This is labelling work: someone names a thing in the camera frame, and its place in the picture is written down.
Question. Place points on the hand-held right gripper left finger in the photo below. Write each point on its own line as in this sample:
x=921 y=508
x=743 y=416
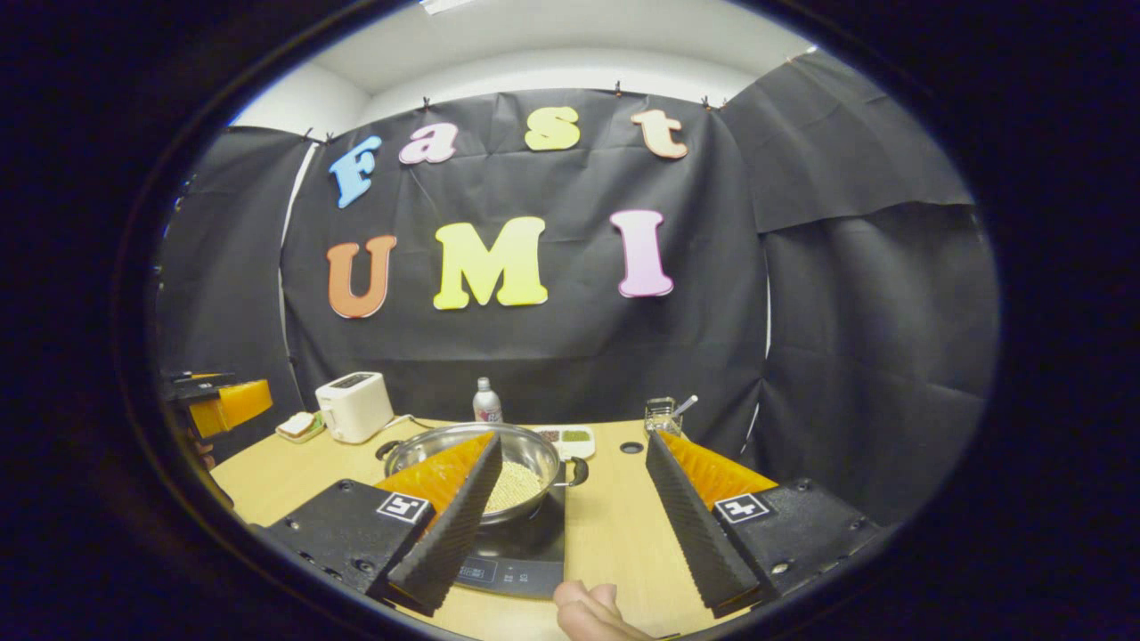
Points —
x=450 y=534

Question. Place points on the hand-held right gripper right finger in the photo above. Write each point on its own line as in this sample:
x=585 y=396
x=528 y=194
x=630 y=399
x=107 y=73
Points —
x=695 y=534

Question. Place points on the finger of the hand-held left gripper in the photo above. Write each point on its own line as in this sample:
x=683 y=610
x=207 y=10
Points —
x=236 y=405
x=191 y=385

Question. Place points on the black induction cooktop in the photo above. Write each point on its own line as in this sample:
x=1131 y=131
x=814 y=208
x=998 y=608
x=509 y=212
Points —
x=525 y=552

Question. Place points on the sandwich with lettuce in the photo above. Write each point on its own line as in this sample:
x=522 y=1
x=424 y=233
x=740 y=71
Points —
x=298 y=423

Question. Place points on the pile of soybeans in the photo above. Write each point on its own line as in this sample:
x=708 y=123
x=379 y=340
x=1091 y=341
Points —
x=518 y=485

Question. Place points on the pale rectangular sandwich tray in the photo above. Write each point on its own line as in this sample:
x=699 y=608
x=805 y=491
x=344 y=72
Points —
x=316 y=434

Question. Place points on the white toaster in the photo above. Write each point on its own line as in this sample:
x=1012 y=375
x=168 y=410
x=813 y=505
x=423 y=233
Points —
x=354 y=408

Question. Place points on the clear cutlery holder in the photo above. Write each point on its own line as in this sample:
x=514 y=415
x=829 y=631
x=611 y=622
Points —
x=661 y=417

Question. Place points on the white spoon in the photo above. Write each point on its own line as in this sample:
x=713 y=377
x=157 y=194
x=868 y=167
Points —
x=686 y=405

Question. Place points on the silver drink bottle pink label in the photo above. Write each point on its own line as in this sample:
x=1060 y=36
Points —
x=487 y=405

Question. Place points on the white divided plate of beans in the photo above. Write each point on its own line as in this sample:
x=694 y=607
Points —
x=574 y=438

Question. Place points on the long ceiling light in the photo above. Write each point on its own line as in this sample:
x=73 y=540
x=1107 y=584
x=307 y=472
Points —
x=445 y=4

